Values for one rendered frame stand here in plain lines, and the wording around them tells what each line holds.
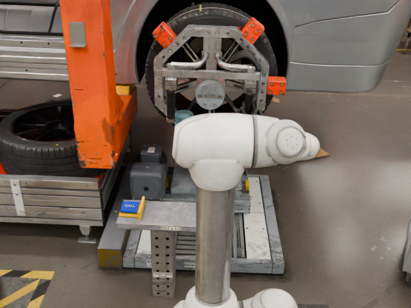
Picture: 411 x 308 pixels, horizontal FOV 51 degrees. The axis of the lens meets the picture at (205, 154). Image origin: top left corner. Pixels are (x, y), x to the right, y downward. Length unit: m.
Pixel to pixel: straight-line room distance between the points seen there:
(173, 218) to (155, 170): 0.47
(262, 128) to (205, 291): 0.50
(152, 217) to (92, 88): 0.59
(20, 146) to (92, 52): 0.77
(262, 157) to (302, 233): 1.58
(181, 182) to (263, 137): 1.51
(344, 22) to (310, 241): 1.17
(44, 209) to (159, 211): 0.73
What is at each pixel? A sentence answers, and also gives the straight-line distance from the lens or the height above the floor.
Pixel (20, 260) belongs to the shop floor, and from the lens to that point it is 2.46.
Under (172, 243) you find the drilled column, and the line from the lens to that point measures 1.91.
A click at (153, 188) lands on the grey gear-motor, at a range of 2.26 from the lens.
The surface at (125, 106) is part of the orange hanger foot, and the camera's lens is 2.31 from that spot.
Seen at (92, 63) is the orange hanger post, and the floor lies 1.02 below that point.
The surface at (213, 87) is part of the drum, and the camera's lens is 1.96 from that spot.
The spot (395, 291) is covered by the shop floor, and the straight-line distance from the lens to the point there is 2.39.
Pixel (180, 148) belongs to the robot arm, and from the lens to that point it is 1.02.
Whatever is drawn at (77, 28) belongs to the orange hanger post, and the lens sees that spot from 1.84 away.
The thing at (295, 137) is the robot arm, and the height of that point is 1.14.
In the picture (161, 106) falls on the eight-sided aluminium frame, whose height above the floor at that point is 0.73.
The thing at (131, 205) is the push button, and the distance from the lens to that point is 1.88.
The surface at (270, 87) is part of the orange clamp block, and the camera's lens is 2.12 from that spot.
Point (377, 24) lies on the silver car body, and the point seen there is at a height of 1.11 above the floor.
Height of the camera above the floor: 1.57
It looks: 29 degrees down
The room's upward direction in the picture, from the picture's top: 2 degrees clockwise
